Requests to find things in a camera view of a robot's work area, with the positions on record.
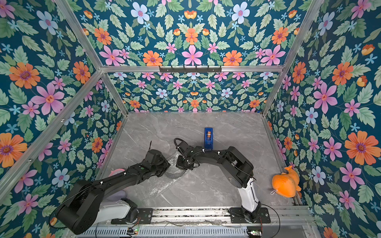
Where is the blue tape dispenser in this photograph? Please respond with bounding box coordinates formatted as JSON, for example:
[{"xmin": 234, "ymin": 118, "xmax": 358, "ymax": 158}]
[{"xmin": 204, "ymin": 128, "xmax": 213, "ymax": 150}]

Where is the clear bubble wrap sheet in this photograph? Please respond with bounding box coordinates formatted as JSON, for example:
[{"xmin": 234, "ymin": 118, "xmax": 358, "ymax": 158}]
[{"xmin": 144, "ymin": 152, "xmax": 186, "ymax": 198}]

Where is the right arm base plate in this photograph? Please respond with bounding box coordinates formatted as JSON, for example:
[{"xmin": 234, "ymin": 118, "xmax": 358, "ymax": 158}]
[{"xmin": 228, "ymin": 207, "xmax": 271, "ymax": 224}]

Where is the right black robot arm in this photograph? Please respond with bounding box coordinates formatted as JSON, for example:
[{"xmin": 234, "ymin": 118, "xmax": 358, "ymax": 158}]
[{"xmin": 174, "ymin": 138, "xmax": 262, "ymax": 223}]

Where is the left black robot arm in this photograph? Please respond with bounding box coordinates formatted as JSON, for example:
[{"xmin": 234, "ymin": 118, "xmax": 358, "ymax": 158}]
[{"xmin": 56, "ymin": 149, "xmax": 170, "ymax": 235}]

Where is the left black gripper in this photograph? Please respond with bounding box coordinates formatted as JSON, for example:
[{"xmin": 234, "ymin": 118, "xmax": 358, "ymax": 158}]
[{"xmin": 150, "ymin": 156, "xmax": 173, "ymax": 177}]

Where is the black hook rack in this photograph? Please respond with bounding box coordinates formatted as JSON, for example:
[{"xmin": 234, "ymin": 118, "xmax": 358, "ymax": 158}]
[{"xmin": 159, "ymin": 66, "xmax": 222, "ymax": 73}]

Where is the orange plush toy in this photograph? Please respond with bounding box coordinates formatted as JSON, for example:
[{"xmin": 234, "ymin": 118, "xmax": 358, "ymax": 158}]
[{"xmin": 271, "ymin": 166, "xmax": 302, "ymax": 198}]

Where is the pink round object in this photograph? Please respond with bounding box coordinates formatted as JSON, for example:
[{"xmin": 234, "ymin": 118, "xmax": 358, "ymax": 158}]
[{"xmin": 109, "ymin": 169, "xmax": 126, "ymax": 177}]

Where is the white ventilation grille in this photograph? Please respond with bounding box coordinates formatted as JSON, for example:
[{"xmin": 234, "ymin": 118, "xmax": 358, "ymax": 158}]
[{"xmin": 75, "ymin": 226, "xmax": 249, "ymax": 238}]

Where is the aluminium mounting rail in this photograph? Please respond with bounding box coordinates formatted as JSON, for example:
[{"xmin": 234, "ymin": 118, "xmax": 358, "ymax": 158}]
[{"xmin": 91, "ymin": 205, "xmax": 317, "ymax": 228}]

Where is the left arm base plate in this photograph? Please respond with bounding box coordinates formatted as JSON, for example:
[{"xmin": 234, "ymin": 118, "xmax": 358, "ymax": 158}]
[{"xmin": 111, "ymin": 208, "xmax": 153, "ymax": 225}]

